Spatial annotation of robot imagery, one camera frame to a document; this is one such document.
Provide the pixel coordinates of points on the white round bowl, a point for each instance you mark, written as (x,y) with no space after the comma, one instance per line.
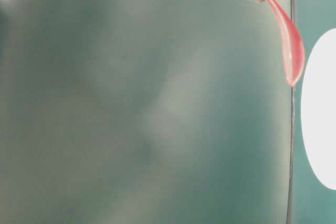
(318,109)

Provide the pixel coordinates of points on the pink plastic soup spoon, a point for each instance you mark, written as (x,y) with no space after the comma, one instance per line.
(292,45)

